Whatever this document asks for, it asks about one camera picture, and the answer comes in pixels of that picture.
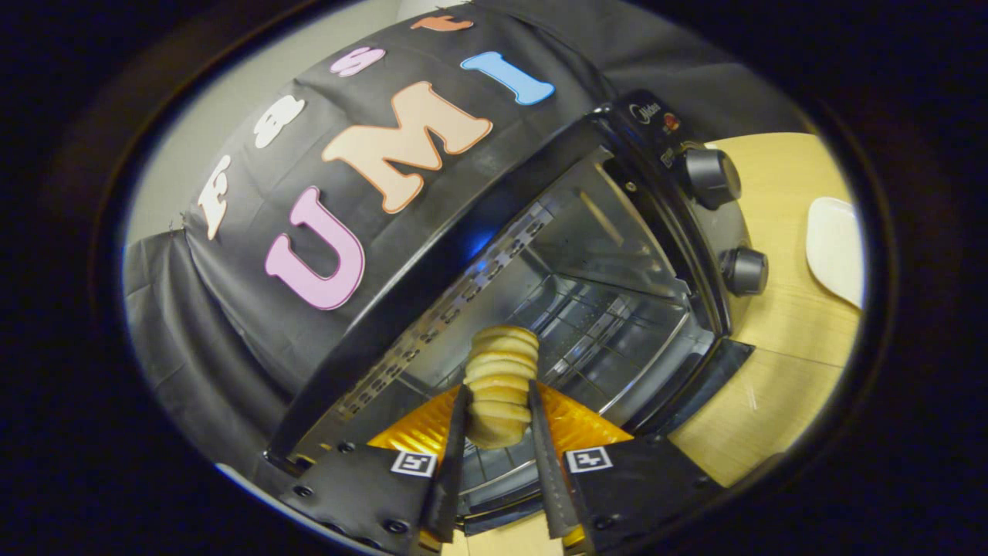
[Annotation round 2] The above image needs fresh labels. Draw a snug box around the white square plate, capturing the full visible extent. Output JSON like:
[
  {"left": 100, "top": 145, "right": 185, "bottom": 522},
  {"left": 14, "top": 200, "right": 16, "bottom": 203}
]
[{"left": 806, "top": 197, "right": 865, "bottom": 310}]

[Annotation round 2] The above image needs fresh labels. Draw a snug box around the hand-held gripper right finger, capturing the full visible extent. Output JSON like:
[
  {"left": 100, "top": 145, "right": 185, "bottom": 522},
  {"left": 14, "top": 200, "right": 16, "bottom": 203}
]
[{"left": 527, "top": 380, "right": 726, "bottom": 553}]

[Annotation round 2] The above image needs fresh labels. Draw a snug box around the ridged yellow bread roll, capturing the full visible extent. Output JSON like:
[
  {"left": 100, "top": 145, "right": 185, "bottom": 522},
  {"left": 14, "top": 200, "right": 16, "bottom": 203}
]
[{"left": 463, "top": 325, "right": 540, "bottom": 451}]

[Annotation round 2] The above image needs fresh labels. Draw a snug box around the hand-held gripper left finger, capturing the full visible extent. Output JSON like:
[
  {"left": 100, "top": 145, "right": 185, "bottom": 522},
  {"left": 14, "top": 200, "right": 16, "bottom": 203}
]
[{"left": 278, "top": 385, "right": 473, "bottom": 553}]

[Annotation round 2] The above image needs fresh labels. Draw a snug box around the black toaster oven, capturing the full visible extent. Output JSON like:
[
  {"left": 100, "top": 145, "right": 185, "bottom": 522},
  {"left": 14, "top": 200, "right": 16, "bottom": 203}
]
[{"left": 266, "top": 89, "right": 769, "bottom": 537}]

